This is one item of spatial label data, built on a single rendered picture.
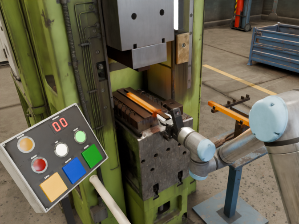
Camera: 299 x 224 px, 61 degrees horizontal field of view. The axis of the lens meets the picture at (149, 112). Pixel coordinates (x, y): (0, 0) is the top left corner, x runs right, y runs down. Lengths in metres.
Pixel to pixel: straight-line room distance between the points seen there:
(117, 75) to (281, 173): 1.25
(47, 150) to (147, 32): 0.67
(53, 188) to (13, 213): 1.51
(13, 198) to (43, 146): 1.65
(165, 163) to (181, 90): 0.48
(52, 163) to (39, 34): 0.81
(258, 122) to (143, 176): 0.88
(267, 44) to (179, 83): 3.71
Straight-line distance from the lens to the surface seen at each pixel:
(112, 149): 1.53
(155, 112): 1.37
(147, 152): 1.40
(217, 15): 9.42
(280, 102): 0.75
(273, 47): 5.14
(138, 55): 1.22
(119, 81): 1.77
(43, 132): 1.02
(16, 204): 2.56
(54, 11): 1.19
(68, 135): 1.06
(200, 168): 1.21
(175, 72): 1.58
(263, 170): 2.66
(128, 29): 1.17
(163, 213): 1.92
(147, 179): 1.52
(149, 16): 1.23
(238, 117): 1.49
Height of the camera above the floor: 1.66
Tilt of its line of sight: 28 degrees down
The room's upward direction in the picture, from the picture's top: 3 degrees counter-clockwise
